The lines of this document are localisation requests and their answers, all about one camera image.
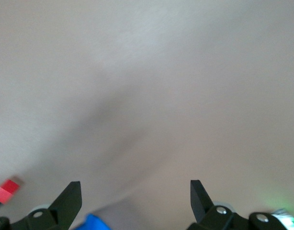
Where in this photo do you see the red cube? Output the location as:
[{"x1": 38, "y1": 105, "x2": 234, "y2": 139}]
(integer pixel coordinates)
[{"x1": 0, "y1": 177, "x2": 24, "y2": 205}]

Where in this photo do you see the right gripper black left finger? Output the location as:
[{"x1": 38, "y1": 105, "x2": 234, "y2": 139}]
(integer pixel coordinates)
[{"x1": 11, "y1": 181, "x2": 82, "y2": 230}]

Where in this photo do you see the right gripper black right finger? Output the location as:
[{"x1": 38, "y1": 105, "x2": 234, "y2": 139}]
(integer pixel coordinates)
[{"x1": 186, "y1": 179, "x2": 248, "y2": 230}]

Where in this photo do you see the blue plastic storage bin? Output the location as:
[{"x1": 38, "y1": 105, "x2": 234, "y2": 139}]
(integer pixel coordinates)
[{"x1": 74, "y1": 213, "x2": 110, "y2": 230}]

